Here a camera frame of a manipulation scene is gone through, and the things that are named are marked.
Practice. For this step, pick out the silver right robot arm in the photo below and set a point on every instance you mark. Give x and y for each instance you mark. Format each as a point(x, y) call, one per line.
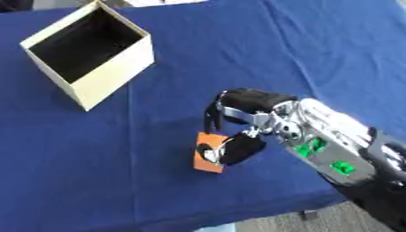
point(338, 142)

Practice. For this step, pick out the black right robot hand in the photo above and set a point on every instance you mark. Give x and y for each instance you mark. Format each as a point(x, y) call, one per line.
point(254, 101)

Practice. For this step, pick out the cream cardboard box black inside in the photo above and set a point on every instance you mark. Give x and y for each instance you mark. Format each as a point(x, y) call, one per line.
point(92, 54)

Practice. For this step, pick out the orange rectangular block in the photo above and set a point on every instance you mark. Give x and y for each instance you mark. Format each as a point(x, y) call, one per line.
point(207, 155)

